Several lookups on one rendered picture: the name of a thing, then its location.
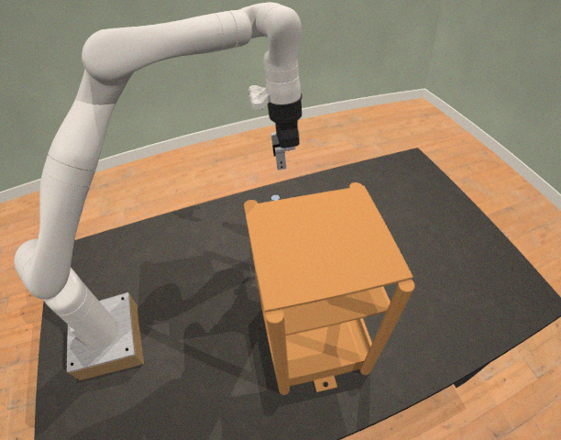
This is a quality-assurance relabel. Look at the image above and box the light brown wooden shelving unit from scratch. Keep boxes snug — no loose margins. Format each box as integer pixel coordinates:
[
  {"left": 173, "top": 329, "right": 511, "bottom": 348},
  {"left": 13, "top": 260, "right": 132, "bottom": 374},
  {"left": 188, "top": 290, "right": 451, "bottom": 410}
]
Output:
[{"left": 244, "top": 182, "right": 414, "bottom": 395}]

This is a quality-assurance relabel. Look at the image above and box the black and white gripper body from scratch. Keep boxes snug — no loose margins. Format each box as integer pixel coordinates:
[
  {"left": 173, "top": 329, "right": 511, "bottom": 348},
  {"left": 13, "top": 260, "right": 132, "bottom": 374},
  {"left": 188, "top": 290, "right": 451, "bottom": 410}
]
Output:
[{"left": 248, "top": 75, "right": 303, "bottom": 149}]

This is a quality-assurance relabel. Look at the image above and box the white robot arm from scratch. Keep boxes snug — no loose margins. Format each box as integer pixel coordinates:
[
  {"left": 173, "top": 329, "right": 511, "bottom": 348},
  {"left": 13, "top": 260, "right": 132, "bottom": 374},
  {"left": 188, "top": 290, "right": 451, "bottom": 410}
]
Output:
[{"left": 14, "top": 3, "right": 302, "bottom": 348}]

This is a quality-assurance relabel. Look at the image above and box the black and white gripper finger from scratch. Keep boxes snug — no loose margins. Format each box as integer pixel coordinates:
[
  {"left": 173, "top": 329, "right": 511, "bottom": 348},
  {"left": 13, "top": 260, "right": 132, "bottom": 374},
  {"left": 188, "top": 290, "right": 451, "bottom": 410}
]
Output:
[
  {"left": 270, "top": 132, "right": 280, "bottom": 157},
  {"left": 275, "top": 147, "right": 295, "bottom": 171}
]

